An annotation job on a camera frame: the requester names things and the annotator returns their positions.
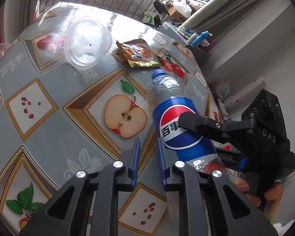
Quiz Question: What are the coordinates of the clear plastic bag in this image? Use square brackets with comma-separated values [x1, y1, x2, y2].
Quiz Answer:
[0, 43, 11, 64]

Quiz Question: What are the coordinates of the brown cardboard box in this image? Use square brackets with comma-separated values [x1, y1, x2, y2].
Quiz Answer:
[166, 5, 191, 22]

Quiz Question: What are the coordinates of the orange snack packet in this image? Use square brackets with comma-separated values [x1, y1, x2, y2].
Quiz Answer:
[116, 39, 162, 69]

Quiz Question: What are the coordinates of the grey curtain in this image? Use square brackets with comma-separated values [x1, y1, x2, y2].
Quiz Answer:
[179, 0, 286, 33]

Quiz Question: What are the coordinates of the fruit print tablecloth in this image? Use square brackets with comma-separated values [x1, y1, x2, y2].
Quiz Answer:
[0, 1, 227, 235]

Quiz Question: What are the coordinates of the white fluffy cloth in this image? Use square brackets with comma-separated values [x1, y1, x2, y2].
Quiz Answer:
[273, 220, 295, 236]

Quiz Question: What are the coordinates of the blue label plastic bottle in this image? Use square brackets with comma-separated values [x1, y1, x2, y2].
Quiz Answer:
[147, 69, 228, 177]

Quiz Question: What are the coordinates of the green white bag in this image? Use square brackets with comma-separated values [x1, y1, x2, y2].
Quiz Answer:
[141, 12, 158, 25]

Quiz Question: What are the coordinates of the pink spotted roll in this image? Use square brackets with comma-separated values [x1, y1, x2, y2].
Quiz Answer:
[209, 77, 265, 106]

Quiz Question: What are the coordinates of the black object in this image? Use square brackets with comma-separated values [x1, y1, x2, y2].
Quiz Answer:
[152, 0, 166, 14]

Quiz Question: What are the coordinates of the white cloth bag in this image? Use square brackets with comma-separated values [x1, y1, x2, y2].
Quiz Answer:
[172, 0, 192, 16]

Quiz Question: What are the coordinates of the person's right hand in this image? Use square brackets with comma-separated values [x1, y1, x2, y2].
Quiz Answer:
[233, 177, 286, 224]

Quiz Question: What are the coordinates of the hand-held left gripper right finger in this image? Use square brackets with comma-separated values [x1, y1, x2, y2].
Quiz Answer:
[157, 136, 278, 236]

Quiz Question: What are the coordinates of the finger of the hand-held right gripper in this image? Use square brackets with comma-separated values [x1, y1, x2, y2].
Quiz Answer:
[219, 152, 249, 172]
[178, 111, 257, 144]

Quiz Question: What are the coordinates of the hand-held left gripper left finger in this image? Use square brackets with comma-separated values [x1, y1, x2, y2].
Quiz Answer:
[19, 138, 141, 236]

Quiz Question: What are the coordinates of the clear plastic container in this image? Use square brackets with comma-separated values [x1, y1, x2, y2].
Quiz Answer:
[64, 16, 113, 70]

